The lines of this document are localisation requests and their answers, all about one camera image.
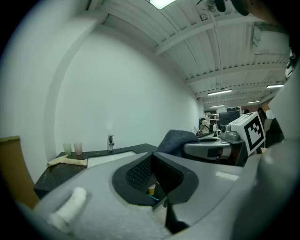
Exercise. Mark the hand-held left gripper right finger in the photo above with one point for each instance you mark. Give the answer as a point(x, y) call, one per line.
point(211, 187)

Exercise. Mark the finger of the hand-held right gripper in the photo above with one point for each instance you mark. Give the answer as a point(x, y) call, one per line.
point(201, 149)
point(209, 139)

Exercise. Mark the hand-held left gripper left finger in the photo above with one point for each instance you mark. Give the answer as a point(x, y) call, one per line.
point(98, 201)

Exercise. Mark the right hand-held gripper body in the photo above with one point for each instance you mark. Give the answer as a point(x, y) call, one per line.
point(248, 131)

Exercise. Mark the dark blue cloth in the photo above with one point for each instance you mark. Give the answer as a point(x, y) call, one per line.
point(175, 141)

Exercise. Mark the chrome faucet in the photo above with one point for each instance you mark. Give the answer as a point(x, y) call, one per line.
point(110, 142)

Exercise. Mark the dark computer monitor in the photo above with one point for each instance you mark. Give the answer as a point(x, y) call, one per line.
point(228, 117)

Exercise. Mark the ceiling tube light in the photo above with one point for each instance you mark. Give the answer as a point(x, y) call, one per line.
point(275, 86)
point(216, 106)
point(253, 102)
point(219, 92)

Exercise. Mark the wooden squeegee tool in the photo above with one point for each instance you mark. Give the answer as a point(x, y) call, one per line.
point(66, 161)

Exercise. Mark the pink translucent cup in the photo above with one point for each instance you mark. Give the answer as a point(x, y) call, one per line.
point(78, 148)

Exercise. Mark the green translucent cup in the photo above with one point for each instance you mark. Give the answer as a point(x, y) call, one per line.
point(67, 148)

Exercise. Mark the brown cardboard sheet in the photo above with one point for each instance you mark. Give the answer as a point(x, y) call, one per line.
point(14, 168)

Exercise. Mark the square ceiling light panel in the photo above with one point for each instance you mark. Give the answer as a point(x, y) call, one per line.
point(161, 2)

